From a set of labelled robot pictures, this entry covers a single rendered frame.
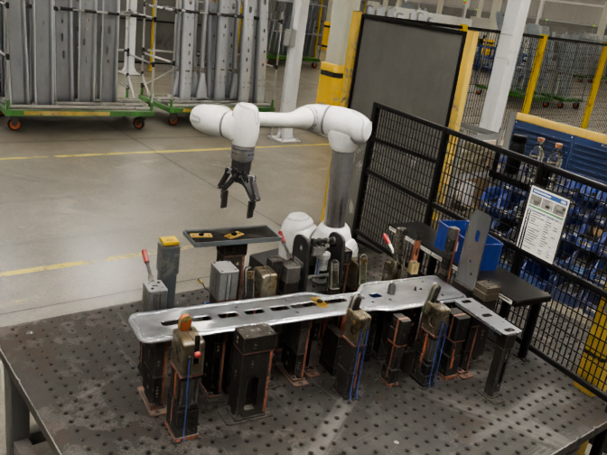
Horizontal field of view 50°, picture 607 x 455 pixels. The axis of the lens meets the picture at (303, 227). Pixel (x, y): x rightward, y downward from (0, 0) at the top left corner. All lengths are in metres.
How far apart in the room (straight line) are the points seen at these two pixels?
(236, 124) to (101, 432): 1.15
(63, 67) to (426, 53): 5.56
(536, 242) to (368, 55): 2.85
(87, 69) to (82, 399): 7.32
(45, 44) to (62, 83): 0.60
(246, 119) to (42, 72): 6.72
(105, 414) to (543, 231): 1.90
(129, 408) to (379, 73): 3.67
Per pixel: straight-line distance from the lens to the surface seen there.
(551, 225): 2.94
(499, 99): 7.04
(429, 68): 4.97
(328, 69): 10.32
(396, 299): 2.64
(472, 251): 2.87
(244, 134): 2.41
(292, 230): 3.10
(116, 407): 2.37
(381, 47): 5.33
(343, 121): 2.81
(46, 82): 9.01
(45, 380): 2.52
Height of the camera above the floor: 2.10
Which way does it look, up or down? 20 degrees down
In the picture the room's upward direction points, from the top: 8 degrees clockwise
